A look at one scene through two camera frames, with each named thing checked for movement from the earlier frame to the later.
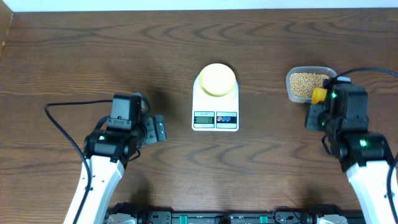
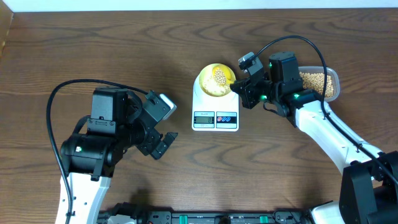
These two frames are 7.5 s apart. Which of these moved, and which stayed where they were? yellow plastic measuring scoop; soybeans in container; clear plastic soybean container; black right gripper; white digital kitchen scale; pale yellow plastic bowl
Moved: yellow plastic measuring scoop; black right gripper
Stayed: pale yellow plastic bowl; clear plastic soybean container; white digital kitchen scale; soybeans in container
